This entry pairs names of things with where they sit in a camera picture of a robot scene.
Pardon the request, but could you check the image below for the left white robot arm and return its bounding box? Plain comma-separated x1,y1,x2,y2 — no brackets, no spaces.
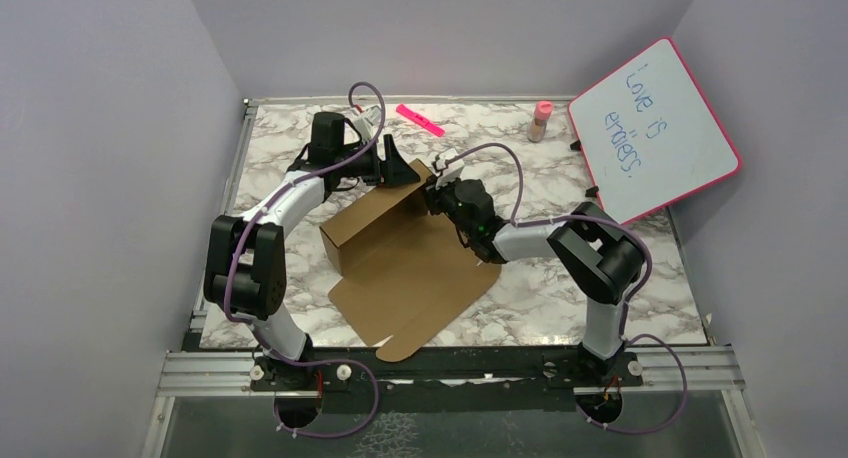
203,106,420,389

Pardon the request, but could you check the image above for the brown cardboard box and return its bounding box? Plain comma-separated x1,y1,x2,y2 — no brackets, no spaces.
320,182,501,363

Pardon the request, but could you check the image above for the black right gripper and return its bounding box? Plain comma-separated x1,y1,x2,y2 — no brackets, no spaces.
420,170,476,238

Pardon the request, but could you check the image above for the pink-capped pen jar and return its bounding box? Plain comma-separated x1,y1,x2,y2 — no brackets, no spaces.
527,101,554,143

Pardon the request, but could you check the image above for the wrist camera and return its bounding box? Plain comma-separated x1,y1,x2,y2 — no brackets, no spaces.
432,148,465,189
352,105,383,141

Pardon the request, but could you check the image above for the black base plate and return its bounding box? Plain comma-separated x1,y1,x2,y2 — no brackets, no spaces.
165,345,647,415

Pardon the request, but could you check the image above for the pink highlighter marker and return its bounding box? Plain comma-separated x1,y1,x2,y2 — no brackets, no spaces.
395,104,445,137

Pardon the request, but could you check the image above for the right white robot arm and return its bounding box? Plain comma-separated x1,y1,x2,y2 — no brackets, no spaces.
424,177,653,385

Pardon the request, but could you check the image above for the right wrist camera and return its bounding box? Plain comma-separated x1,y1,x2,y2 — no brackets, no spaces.
432,148,465,189

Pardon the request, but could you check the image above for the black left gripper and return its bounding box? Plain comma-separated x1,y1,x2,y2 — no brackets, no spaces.
335,134,421,186

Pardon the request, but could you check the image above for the pink-framed whiteboard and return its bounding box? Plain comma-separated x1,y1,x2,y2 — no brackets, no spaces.
568,37,742,223

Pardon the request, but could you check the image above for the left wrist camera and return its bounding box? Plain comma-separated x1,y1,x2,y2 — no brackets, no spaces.
352,105,383,141

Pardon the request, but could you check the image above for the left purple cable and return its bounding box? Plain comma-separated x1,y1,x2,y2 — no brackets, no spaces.
221,81,388,442

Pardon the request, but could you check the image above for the aluminium frame rail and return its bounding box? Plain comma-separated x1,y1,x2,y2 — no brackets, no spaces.
142,97,766,457

